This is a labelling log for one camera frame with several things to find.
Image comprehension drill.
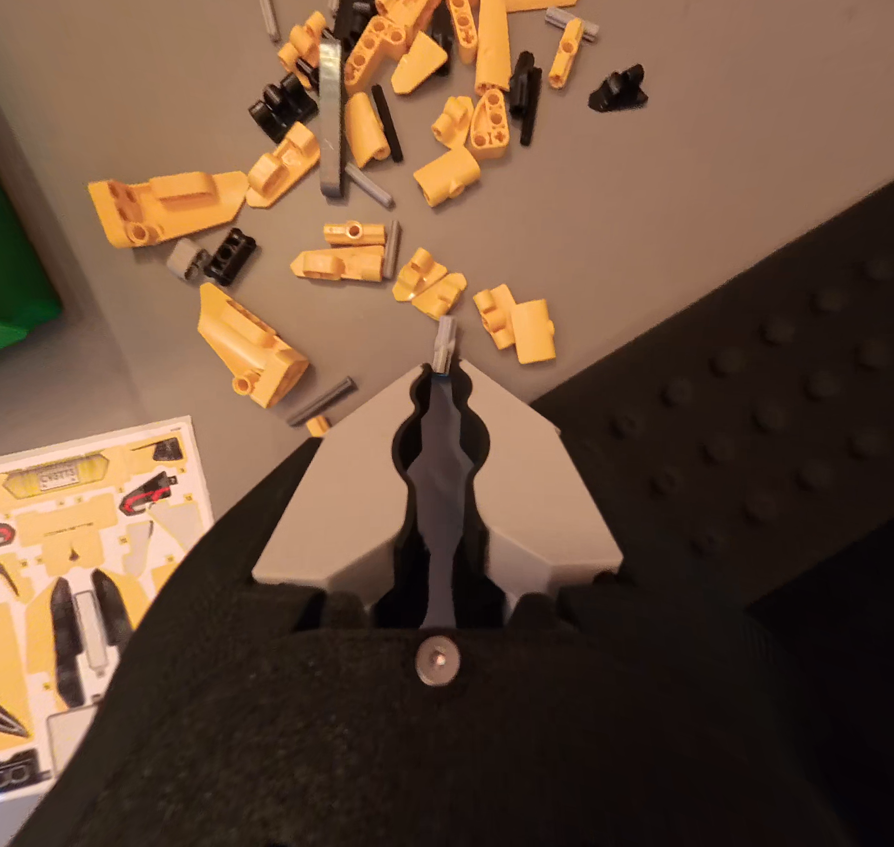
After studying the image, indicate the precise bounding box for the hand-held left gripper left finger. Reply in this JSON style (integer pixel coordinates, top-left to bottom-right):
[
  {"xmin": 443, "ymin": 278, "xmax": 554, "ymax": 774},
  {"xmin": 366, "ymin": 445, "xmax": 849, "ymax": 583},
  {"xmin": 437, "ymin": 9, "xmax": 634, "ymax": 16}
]
[{"xmin": 253, "ymin": 363, "xmax": 437, "ymax": 610}]

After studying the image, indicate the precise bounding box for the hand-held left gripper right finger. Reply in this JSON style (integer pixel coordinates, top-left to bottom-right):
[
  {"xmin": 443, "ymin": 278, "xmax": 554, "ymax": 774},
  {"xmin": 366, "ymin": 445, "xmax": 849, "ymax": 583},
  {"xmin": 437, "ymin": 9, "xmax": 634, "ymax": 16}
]
[{"xmin": 456, "ymin": 359, "xmax": 625, "ymax": 610}]

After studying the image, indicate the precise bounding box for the pile of yellow brick pieces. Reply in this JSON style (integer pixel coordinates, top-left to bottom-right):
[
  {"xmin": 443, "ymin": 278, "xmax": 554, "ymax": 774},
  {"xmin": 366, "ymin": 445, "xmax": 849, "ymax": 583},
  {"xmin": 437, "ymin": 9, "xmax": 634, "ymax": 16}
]
[{"xmin": 87, "ymin": 0, "xmax": 650, "ymax": 440}]

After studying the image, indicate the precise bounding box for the black studded mat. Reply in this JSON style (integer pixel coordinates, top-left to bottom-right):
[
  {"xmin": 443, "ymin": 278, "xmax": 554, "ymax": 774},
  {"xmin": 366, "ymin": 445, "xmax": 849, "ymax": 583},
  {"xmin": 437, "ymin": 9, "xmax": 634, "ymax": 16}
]
[{"xmin": 538, "ymin": 184, "xmax": 894, "ymax": 610}]

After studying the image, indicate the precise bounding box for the pale paper sheet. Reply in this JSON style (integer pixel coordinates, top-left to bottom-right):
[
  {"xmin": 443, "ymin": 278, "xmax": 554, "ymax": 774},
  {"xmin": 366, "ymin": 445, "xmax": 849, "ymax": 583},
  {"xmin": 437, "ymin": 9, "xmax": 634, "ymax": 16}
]
[{"xmin": 0, "ymin": 417, "xmax": 217, "ymax": 799}]

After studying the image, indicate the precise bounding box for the green plastic bin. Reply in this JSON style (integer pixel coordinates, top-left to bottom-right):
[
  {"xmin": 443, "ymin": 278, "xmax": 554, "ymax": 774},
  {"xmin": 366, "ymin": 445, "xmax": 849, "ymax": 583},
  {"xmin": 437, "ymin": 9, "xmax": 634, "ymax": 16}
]
[{"xmin": 0, "ymin": 184, "xmax": 64, "ymax": 352}]

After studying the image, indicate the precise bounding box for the black brick beam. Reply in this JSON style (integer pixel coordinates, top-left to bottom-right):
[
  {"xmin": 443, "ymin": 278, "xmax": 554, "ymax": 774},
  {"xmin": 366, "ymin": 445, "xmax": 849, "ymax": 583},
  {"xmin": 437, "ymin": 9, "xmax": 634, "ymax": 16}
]
[{"xmin": 316, "ymin": 30, "xmax": 347, "ymax": 201}]

